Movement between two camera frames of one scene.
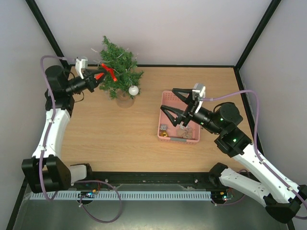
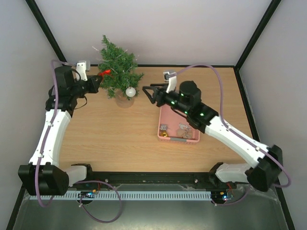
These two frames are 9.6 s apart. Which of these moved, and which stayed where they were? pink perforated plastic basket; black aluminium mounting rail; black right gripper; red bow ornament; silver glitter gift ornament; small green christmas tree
Moved: red bow ornament; black right gripper
Stayed: small green christmas tree; pink perforated plastic basket; silver glitter gift ornament; black aluminium mounting rail
